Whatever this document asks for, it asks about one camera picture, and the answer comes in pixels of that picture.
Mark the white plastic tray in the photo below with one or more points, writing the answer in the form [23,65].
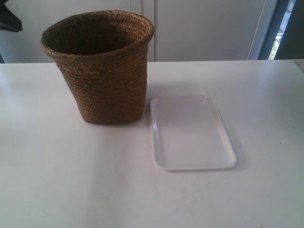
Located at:
[188,133]

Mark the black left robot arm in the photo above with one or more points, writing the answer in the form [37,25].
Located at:
[8,21]

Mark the brown woven wicker basket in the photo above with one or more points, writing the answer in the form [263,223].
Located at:
[102,56]

